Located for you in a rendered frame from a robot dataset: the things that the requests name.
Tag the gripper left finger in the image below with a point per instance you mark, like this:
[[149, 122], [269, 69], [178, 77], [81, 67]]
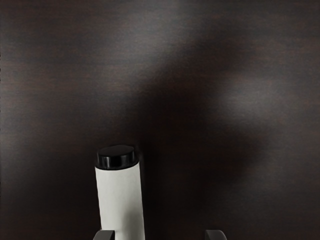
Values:
[[105, 235]]

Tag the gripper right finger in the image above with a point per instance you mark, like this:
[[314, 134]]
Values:
[[215, 235]]

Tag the white marker pen black cap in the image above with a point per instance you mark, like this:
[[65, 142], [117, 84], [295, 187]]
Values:
[[119, 195]]

